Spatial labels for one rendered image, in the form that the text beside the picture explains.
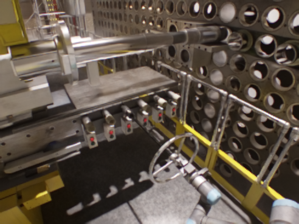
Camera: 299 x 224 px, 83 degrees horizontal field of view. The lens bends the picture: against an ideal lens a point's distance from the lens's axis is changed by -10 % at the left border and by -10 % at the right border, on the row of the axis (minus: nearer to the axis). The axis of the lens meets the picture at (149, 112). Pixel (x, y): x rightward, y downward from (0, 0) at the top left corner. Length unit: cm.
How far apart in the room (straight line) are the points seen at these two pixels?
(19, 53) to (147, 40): 80
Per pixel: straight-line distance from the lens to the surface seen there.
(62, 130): 163
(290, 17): 225
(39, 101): 143
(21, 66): 115
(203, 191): 104
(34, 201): 155
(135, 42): 132
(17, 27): 108
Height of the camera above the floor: 172
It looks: 33 degrees down
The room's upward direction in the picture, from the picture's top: straight up
